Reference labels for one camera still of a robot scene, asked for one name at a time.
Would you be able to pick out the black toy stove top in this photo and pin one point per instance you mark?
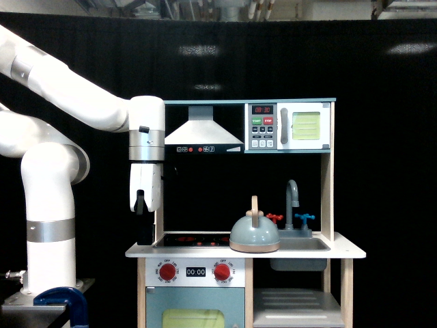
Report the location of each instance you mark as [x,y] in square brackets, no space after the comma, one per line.
[191,239]

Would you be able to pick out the grey range hood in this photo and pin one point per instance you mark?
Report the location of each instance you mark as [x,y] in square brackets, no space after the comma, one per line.
[200,134]

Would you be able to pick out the blue toy oven door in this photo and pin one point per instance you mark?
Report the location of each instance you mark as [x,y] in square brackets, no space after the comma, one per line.
[195,307]

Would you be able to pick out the left red oven knob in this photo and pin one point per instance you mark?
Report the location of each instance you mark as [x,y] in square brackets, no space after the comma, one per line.
[167,272]

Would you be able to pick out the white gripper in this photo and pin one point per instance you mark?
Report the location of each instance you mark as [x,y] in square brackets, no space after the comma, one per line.
[145,187]

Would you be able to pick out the blue C-clamp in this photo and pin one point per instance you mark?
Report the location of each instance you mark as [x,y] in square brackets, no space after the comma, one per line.
[72,298]

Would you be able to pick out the wooden toy kitchen frame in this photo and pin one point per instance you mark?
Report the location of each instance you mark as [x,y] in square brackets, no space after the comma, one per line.
[238,196]

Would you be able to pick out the grey toy sink basin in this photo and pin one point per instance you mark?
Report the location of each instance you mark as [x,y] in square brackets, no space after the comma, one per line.
[302,262]

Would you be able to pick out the toy microwave door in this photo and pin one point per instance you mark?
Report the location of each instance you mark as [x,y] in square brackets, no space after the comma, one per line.
[303,125]

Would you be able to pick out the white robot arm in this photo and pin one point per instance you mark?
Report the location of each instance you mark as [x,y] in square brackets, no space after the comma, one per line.
[51,163]

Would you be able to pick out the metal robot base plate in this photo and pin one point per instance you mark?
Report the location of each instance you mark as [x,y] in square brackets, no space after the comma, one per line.
[59,307]

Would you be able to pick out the microwave control panel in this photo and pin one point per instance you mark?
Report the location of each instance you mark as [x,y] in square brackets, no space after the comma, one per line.
[261,126]

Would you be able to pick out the black curtain backdrop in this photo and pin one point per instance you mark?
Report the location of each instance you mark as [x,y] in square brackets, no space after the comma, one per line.
[383,74]

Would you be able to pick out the blue tap handle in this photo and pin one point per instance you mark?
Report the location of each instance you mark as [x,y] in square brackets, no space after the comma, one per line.
[304,219]

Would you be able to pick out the red oven knob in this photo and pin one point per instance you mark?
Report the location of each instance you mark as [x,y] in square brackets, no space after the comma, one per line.
[167,272]
[222,272]

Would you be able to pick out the grey toy faucet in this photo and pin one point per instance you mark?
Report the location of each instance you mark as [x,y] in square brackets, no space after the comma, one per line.
[292,201]

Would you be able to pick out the red tap handle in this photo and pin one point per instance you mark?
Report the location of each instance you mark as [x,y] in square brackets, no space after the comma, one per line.
[274,218]

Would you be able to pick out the right red oven knob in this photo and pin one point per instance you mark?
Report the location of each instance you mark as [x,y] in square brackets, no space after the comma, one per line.
[222,272]

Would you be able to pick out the oven timer display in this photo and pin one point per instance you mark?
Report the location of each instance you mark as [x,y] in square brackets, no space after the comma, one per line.
[195,271]

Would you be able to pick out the grey-blue toy teapot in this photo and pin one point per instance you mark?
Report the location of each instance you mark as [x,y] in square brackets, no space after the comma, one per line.
[254,233]

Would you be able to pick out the grey lower shelf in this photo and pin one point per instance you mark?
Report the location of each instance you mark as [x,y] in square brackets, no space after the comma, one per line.
[295,307]

